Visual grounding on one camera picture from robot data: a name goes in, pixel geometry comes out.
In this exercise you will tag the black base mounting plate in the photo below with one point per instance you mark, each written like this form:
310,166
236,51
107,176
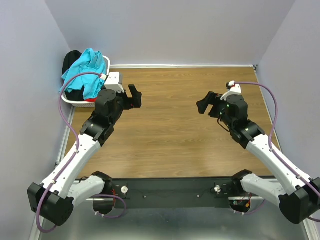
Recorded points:
174,193

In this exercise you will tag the white plastic laundry basket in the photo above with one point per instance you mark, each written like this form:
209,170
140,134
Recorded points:
87,104

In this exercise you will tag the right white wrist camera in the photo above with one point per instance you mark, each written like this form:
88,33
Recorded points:
233,88

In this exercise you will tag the red t shirt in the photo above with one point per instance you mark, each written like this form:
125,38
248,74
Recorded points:
90,100

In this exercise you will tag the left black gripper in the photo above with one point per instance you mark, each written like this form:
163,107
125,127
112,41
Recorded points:
127,98

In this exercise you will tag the black t shirt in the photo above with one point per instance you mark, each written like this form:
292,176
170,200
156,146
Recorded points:
70,58

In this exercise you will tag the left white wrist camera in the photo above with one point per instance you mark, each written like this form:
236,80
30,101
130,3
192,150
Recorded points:
114,82

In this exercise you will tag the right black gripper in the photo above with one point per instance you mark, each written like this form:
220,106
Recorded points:
213,107

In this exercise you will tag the cyan t shirt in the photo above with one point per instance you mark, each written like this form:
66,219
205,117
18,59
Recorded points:
91,63

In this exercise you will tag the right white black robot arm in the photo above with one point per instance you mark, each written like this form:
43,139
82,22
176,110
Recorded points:
296,193

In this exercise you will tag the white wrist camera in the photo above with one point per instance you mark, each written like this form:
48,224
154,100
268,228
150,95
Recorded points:
233,88
114,82

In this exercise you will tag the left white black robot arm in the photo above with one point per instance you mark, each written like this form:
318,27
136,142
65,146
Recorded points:
56,197

